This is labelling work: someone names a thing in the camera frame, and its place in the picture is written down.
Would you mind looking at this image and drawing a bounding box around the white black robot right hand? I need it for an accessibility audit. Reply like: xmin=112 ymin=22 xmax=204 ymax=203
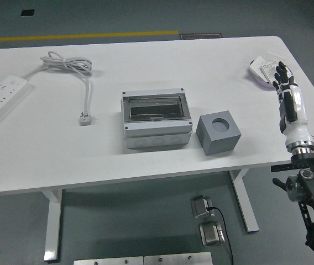
xmin=272 ymin=61 xmax=314 ymax=147

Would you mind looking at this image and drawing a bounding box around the grey electrical box with lid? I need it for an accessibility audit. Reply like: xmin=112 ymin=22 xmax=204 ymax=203
xmin=120 ymin=88 xmax=193 ymax=150

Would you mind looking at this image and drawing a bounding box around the metal floor socket box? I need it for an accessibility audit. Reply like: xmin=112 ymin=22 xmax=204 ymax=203
xmin=190 ymin=195 xmax=216 ymax=220
xmin=198 ymin=220 xmax=226 ymax=247

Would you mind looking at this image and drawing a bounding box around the purple oval tray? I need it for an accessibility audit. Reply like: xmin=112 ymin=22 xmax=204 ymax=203
xmin=247 ymin=59 xmax=278 ymax=91

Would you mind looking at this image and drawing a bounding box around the white circuit breaker module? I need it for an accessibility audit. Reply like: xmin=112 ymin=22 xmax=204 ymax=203
xmin=259 ymin=62 xmax=281 ymax=83

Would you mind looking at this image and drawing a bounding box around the clear plastic bag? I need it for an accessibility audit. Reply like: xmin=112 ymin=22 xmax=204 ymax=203
xmin=264 ymin=51 xmax=286 ymax=66

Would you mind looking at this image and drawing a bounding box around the grey cube holder block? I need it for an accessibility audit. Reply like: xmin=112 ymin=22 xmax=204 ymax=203
xmin=195 ymin=110 xmax=242 ymax=156

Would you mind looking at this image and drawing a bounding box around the white table leg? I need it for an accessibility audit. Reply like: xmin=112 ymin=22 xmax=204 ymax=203
xmin=228 ymin=168 xmax=260 ymax=234
xmin=42 ymin=189 xmax=64 ymax=262

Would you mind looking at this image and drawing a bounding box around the dark floor sign plate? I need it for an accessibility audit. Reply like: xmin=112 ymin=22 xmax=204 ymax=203
xmin=180 ymin=33 xmax=223 ymax=41

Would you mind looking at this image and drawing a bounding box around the black table control bracket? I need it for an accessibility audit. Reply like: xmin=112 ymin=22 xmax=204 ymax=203
xmin=270 ymin=164 xmax=295 ymax=173

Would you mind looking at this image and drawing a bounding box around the black floor cable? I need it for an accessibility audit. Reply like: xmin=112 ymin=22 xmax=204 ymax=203
xmin=206 ymin=205 xmax=234 ymax=265

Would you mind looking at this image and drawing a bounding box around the grey metal base plate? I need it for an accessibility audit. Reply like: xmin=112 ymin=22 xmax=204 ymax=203
xmin=143 ymin=251 xmax=213 ymax=265
xmin=73 ymin=256 xmax=144 ymax=265

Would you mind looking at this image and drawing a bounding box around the white power cord with plug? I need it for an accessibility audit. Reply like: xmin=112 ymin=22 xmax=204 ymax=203
xmin=21 ymin=51 xmax=93 ymax=126

